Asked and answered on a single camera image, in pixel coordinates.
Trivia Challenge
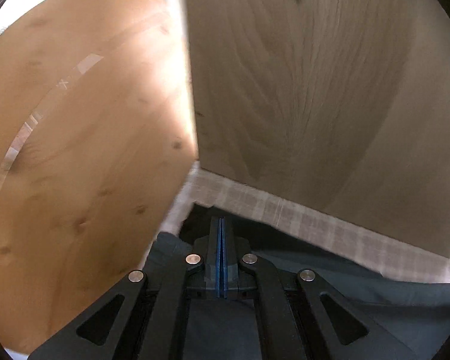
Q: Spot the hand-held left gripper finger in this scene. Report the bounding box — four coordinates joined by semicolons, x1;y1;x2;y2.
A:
28;215;223;360
222;216;419;360

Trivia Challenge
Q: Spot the dark teal garment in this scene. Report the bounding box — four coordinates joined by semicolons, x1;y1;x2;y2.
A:
142;230;450;360

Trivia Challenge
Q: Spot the pine plank panel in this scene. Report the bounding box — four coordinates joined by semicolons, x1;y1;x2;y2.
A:
0;0;199;355

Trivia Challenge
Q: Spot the light oak board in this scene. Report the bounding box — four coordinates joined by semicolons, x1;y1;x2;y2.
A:
180;0;450;259

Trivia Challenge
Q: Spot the small window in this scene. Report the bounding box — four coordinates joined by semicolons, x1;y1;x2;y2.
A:
0;0;62;42

